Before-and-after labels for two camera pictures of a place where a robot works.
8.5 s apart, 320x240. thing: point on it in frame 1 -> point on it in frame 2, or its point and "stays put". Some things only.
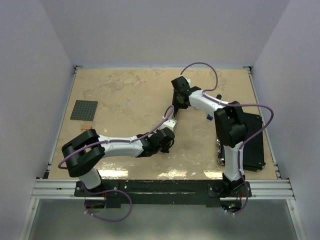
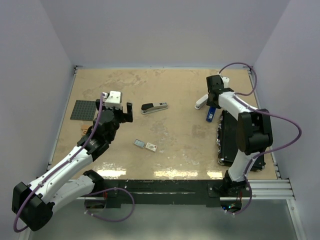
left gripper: [166, 148] -> [125, 117]
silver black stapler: [177, 105] -> [149, 108]
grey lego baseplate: [84, 110] stays put
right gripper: [175, 94] -> [212, 105]
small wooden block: [86, 127] stays put
